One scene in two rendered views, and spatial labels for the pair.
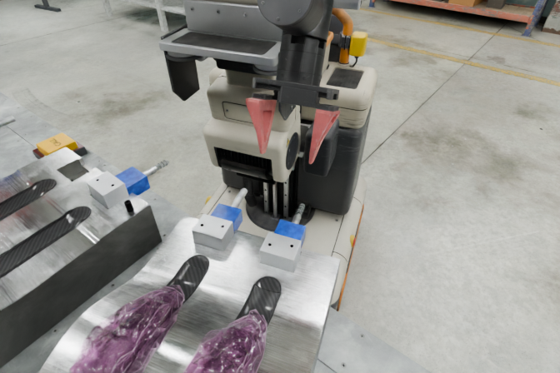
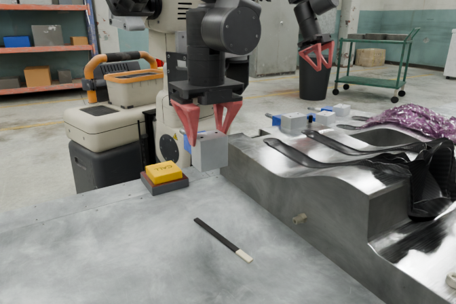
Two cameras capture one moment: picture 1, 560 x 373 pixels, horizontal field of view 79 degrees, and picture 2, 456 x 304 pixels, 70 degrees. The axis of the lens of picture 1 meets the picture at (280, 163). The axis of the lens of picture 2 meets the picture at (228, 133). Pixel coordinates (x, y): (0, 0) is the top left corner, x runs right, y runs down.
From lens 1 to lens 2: 106 cm
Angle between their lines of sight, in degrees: 61
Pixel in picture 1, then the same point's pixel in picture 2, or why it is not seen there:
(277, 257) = (347, 108)
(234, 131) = (203, 125)
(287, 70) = (318, 30)
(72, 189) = (281, 134)
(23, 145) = (113, 205)
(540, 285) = not seen: hidden behind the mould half
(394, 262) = not seen: hidden behind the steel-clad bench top
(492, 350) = not seen: hidden behind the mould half
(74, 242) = (332, 134)
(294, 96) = (326, 38)
